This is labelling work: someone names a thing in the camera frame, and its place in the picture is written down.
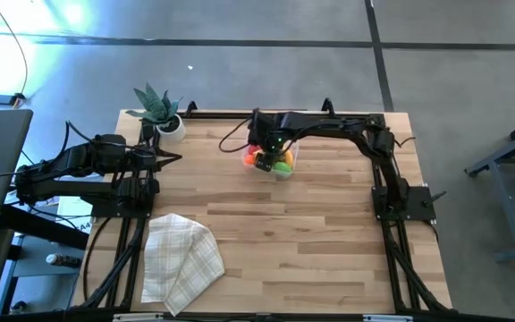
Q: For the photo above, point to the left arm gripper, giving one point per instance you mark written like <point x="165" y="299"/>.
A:
<point x="152" y="159"/>

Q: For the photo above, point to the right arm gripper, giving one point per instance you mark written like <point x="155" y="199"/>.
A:
<point x="272" y="143"/>

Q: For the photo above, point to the orange toy fruit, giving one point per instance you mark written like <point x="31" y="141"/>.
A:
<point x="249" y="159"/>

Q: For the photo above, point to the bright green toy pear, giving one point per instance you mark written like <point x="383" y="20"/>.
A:
<point x="283" y="167"/>

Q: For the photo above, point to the yellow toy banana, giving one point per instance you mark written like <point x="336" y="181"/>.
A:
<point x="289" y="157"/>

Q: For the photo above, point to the clear plastic tupperware container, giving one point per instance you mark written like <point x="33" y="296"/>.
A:
<point x="295" y="172"/>

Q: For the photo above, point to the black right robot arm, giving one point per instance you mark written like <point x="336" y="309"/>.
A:
<point x="329" y="125"/>

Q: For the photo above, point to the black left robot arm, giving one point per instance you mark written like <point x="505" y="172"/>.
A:
<point x="83" y="190"/>

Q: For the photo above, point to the green plant in white pot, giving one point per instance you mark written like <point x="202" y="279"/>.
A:
<point x="154" y="107"/>

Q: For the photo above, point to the white checked cloth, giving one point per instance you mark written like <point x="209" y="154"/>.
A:
<point x="181" y="259"/>

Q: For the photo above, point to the white paper sheet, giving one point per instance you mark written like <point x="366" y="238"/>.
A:
<point x="72" y="210"/>

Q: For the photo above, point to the black side desk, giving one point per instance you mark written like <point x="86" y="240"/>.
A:
<point x="38" y="226"/>

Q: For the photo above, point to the dark bottle white cap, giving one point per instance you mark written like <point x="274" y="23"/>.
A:
<point x="63" y="260"/>

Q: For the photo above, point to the white table edge clamp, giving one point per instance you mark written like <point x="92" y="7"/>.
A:
<point x="387" y="318"/>
<point x="139" y="317"/>

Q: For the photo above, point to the blue grey metal cart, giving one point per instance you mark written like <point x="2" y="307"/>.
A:
<point x="505" y="210"/>

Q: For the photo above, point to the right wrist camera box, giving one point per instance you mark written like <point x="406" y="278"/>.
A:
<point x="264" y="123"/>

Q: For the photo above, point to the black aluminium table frame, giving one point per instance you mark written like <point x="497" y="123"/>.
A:
<point x="222" y="116"/>

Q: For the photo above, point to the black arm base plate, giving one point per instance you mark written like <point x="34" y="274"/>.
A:
<point x="420" y="203"/>
<point x="105" y="210"/>

